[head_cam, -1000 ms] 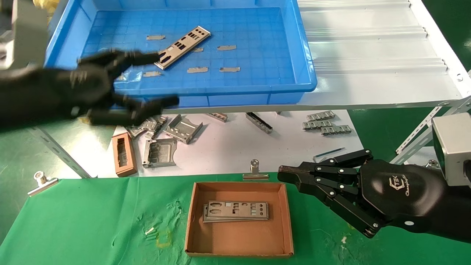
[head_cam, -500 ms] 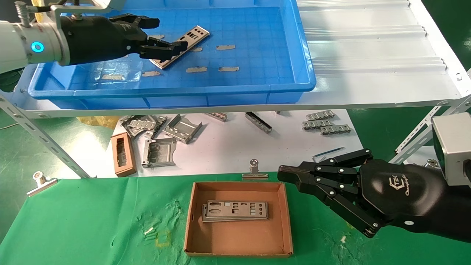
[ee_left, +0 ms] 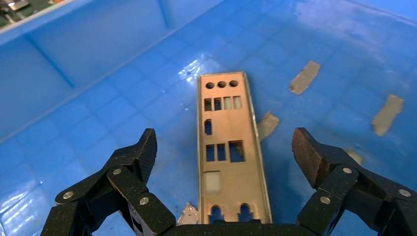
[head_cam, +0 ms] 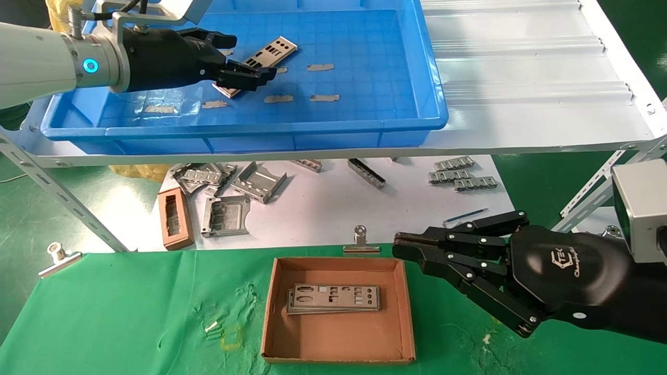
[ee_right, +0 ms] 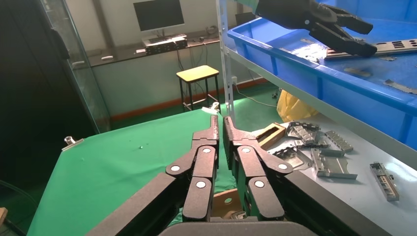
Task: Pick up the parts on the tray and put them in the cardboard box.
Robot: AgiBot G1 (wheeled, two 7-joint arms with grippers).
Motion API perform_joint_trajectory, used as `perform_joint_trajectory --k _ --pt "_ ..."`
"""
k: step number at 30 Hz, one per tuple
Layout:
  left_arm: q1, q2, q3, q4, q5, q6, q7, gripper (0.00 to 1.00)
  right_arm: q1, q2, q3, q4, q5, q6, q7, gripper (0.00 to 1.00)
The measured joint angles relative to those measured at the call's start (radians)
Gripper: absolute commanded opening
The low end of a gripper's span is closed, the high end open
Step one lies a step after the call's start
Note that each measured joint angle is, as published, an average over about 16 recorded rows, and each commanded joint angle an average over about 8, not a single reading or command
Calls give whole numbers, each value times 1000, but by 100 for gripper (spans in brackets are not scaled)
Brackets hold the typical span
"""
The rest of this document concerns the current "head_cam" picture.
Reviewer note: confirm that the silver ribbed metal strip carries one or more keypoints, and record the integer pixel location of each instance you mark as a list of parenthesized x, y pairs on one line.
[(449, 176), (475, 183), (454, 163)]

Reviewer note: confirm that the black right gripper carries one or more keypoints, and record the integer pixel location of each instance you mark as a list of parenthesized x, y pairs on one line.
[(568, 271)]

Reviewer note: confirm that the green table cloth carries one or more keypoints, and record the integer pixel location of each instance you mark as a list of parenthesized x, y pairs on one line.
[(130, 302)]

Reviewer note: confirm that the brown part holder tray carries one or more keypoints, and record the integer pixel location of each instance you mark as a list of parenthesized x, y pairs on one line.
[(177, 242)]

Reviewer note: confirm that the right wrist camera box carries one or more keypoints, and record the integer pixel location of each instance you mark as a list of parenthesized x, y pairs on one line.
[(643, 208)]

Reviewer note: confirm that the folded sheet metal bracket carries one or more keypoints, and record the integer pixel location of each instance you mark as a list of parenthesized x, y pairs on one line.
[(259, 182)]

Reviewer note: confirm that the grey metal frame part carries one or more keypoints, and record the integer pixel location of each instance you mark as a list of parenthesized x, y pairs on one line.
[(229, 200)]

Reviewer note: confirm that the slotted metal bracket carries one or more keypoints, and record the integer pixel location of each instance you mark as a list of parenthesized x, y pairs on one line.
[(195, 174), (228, 174)]

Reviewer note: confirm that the blue plastic tray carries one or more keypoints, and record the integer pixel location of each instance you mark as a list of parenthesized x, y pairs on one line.
[(365, 78)]

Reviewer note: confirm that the small metal channel piece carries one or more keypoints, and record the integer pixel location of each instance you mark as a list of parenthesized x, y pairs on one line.
[(308, 165)]

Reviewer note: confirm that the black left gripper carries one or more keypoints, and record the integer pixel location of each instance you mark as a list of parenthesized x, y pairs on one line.
[(167, 60)]

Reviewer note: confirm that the yellow plastic bag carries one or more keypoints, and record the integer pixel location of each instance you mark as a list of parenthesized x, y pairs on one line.
[(54, 8), (140, 172)]

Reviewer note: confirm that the clear tape patch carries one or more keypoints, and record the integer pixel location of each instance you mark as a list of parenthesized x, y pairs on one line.
[(182, 99)]

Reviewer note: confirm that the dark metal bar part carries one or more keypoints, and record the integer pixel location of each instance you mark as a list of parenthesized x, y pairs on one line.
[(366, 173)]

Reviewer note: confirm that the brown cardboard box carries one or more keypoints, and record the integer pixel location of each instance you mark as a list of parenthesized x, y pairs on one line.
[(338, 338)]

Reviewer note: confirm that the white board sheet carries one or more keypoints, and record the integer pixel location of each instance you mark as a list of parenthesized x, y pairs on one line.
[(323, 208)]

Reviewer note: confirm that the black round stool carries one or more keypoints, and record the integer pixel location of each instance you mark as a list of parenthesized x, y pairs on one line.
[(10, 117)]

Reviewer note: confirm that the white perforated rack strut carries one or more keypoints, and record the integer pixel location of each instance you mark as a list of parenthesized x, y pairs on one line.
[(586, 200), (68, 202)]

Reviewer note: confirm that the white metal rack shelf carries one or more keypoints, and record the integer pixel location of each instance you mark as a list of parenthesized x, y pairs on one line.
[(521, 67)]

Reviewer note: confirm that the dark blue hex key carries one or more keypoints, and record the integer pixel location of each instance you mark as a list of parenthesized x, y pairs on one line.
[(467, 216)]

